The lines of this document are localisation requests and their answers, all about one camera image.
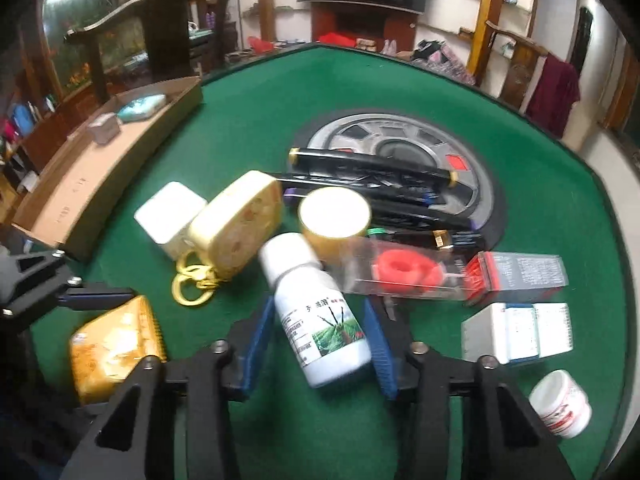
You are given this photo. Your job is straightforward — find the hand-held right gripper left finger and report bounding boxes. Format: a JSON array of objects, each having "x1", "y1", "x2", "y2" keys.
[{"x1": 60, "y1": 295, "x2": 276, "y2": 480}]

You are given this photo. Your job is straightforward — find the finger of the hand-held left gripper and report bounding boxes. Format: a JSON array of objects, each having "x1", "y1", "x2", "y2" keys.
[{"x1": 0, "y1": 245, "x2": 136, "y2": 321}]

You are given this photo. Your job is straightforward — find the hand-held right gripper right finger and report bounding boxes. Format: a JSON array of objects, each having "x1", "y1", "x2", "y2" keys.
[{"x1": 362, "y1": 296, "x2": 576, "y2": 480}]

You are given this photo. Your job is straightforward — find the golden foil packet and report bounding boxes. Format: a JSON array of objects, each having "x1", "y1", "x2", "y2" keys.
[{"x1": 69, "y1": 295, "x2": 167, "y2": 406}]

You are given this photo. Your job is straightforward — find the white bottle with green label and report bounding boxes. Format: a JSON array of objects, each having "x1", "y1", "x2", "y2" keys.
[{"x1": 258, "y1": 232, "x2": 373, "y2": 388}]

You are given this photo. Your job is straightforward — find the yellow cord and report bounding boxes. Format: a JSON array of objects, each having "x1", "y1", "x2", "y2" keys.
[{"x1": 171, "y1": 250, "x2": 221, "y2": 306}]

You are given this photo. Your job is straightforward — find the clear package with red ring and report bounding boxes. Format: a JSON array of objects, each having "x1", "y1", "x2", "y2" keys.
[{"x1": 320, "y1": 237, "x2": 468, "y2": 301}]

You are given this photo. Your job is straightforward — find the white power adapter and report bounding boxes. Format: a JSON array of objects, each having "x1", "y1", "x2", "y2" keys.
[{"x1": 134, "y1": 181, "x2": 208, "y2": 261}]

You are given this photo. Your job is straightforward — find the cardboard box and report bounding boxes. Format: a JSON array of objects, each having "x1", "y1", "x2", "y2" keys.
[{"x1": 11, "y1": 76, "x2": 204, "y2": 262}]

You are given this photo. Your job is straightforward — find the cream pouch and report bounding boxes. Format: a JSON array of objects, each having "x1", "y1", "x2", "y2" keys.
[{"x1": 189, "y1": 170, "x2": 285, "y2": 283}]

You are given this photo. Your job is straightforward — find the small black and gold item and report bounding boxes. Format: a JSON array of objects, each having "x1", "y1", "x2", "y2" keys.
[{"x1": 432, "y1": 230, "x2": 488, "y2": 251}]

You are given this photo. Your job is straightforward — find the white medicine box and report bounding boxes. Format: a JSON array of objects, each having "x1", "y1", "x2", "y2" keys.
[{"x1": 461, "y1": 302, "x2": 573, "y2": 363}]

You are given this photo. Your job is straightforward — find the yellow jar with white lid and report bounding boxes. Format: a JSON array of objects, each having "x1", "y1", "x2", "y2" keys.
[{"x1": 298, "y1": 187, "x2": 372, "y2": 261}]

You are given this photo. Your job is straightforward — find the long red and white box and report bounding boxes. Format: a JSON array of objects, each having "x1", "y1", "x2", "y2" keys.
[{"x1": 462, "y1": 251, "x2": 569, "y2": 306}]

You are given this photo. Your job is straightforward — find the black marker with purple caps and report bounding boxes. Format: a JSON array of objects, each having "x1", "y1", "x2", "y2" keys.
[{"x1": 282, "y1": 184, "x2": 448, "y2": 207}]

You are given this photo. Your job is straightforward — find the small white jar red label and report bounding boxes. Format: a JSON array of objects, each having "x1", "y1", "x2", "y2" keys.
[{"x1": 529, "y1": 370, "x2": 592, "y2": 438}]

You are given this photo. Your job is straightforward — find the black marker with yellow caps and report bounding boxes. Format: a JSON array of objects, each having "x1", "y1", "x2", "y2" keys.
[{"x1": 288, "y1": 146, "x2": 460, "y2": 188}]

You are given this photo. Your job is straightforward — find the small silver box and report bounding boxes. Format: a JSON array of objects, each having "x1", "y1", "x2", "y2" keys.
[{"x1": 87, "y1": 113, "x2": 121, "y2": 145}]

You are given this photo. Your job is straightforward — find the light blue packet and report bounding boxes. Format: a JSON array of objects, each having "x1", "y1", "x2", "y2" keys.
[{"x1": 116, "y1": 94, "x2": 167, "y2": 123}]

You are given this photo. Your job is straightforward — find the round table control panel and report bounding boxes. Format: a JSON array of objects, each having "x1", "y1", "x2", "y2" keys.
[{"x1": 290, "y1": 109, "x2": 508, "y2": 251}]

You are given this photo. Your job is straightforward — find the dark wooden chair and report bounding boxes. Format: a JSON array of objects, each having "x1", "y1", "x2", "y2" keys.
[{"x1": 65, "y1": 0, "x2": 244, "y2": 106}]

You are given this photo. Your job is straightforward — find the floral cloth pile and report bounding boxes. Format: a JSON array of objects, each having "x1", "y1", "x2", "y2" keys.
[{"x1": 412, "y1": 39, "x2": 476, "y2": 86}]

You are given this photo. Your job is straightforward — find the brown wooden chair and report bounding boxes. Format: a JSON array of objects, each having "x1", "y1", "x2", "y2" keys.
[{"x1": 485, "y1": 20, "x2": 551, "y2": 111}]

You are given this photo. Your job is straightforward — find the maroon cloth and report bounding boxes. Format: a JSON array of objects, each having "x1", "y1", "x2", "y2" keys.
[{"x1": 525, "y1": 52, "x2": 581, "y2": 136}]

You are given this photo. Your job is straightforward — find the red television cabinet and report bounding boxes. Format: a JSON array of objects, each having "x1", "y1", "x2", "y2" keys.
[{"x1": 311, "y1": 1, "x2": 417, "y2": 51}]

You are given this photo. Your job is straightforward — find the standing air conditioner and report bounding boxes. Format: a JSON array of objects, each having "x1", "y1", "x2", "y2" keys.
[{"x1": 570, "y1": 0, "x2": 601, "y2": 76}]

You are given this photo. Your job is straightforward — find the flower wall picture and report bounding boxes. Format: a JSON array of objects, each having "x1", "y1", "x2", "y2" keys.
[{"x1": 42, "y1": 0, "x2": 181, "y2": 96}]

